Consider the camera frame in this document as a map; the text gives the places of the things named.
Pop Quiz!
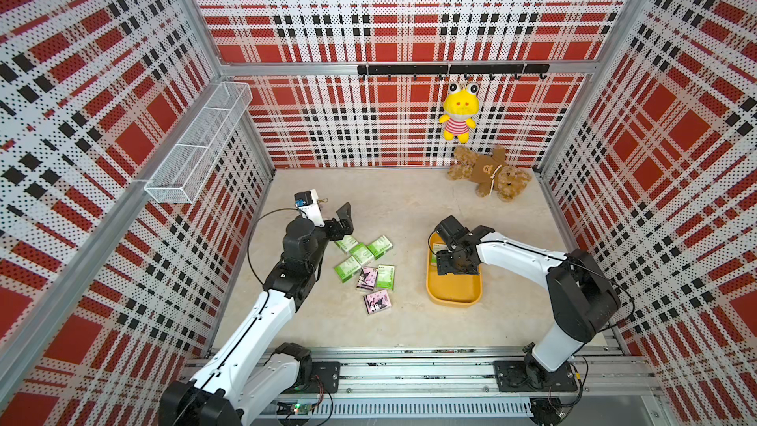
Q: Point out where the green tissue pack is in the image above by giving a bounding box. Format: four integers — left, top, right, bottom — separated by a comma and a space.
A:
376, 264, 395, 291
367, 235, 393, 260
430, 244, 447, 267
335, 235, 360, 254
350, 244, 376, 266
334, 256, 362, 283

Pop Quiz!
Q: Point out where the yellow storage tray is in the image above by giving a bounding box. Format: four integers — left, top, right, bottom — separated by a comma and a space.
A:
426, 233, 483, 308

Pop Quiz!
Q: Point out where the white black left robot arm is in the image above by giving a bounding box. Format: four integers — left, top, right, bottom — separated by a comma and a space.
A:
159, 191, 354, 425

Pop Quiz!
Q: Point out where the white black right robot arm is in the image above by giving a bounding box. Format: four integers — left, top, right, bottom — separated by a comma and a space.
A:
431, 216, 621, 391

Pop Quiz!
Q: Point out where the pink tissue pack middle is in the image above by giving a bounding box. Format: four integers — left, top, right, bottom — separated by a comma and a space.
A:
356, 266, 379, 292

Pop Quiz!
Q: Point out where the pink tissue pack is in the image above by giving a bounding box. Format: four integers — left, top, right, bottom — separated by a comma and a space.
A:
363, 289, 392, 315
356, 266, 379, 292

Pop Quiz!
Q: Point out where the pink tissue pack bottom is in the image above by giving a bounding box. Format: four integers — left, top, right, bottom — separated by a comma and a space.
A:
363, 289, 392, 315

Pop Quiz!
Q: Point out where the brown teddy bear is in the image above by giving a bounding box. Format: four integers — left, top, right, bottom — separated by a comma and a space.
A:
447, 145, 532, 201

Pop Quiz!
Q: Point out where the yellow frog plush toy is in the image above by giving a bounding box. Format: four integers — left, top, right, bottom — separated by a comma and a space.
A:
439, 83, 480, 144

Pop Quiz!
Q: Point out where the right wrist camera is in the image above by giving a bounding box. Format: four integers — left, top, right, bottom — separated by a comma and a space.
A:
435, 215, 469, 250

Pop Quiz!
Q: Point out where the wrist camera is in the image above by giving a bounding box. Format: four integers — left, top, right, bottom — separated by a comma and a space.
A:
435, 215, 469, 250
295, 189, 324, 227

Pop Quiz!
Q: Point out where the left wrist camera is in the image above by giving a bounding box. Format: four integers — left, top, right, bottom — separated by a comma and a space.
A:
295, 189, 324, 227

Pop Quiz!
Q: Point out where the white wire mesh basket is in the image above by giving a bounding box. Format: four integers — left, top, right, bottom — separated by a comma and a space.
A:
145, 82, 252, 204

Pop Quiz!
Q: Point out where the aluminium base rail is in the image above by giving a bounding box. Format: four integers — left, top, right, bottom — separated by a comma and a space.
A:
243, 346, 674, 425

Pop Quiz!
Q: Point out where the black hook rail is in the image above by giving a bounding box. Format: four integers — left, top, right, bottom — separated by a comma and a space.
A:
357, 63, 550, 78

